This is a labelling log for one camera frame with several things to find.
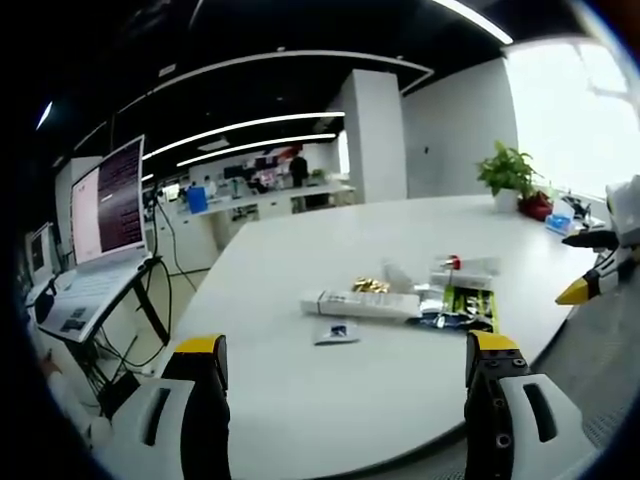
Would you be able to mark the white background counter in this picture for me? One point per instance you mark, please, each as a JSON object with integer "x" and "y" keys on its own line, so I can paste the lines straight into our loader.
{"x": 270, "y": 200}

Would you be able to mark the green plant in white pot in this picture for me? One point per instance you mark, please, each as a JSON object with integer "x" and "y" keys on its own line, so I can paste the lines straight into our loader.
{"x": 506, "y": 175}

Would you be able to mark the small computer monitor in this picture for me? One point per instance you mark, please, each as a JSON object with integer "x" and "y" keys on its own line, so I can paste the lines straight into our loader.
{"x": 41, "y": 252}

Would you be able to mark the white cloth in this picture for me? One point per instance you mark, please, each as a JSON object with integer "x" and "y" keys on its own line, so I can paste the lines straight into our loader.
{"x": 75, "y": 405}

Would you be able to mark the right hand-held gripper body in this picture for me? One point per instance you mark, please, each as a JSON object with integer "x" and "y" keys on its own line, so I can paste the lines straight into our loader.
{"x": 627, "y": 215}

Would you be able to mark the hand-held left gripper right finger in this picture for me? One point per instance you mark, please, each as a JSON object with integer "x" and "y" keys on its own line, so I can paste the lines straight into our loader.
{"x": 520, "y": 425}

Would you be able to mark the white blue skincare sachet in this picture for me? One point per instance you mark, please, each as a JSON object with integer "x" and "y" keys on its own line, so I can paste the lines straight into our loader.
{"x": 337, "y": 333}

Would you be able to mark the long white skincare box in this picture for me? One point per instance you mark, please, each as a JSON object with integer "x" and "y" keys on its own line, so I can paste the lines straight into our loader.
{"x": 360, "y": 304}

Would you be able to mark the small white skincare box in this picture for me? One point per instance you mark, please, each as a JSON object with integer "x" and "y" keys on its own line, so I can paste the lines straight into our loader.
{"x": 460, "y": 280}

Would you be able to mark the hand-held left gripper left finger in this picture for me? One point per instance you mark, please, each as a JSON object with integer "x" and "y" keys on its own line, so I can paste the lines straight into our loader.
{"x": 165, "y": 425}

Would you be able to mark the green skincare sachet pack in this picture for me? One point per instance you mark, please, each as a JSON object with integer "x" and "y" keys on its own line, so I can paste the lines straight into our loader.
{"x": 475, "y": 305}

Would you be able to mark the open silver laptop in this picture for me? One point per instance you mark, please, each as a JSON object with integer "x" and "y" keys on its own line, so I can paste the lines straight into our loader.
{"x": 107, "y": 225}

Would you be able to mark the blue tissue box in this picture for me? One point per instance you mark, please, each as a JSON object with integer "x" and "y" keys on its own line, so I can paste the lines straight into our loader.
{"x": 559, "y": 223}

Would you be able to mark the black laptop stand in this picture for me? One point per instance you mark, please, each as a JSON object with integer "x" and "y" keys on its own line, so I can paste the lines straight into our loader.
{"x": 150, "y": 310}

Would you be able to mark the white skincare tube red cap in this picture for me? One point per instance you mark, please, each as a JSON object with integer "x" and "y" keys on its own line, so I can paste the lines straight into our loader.
{"x": 470, "y": 263}

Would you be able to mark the silver foil skincare sachet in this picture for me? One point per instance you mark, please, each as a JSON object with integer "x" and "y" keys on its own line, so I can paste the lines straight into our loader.
{"x": 440, "y": 315}

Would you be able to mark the red object beside plant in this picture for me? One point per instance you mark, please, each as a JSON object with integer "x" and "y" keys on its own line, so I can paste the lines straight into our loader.
{"x": 535, "y": 205}

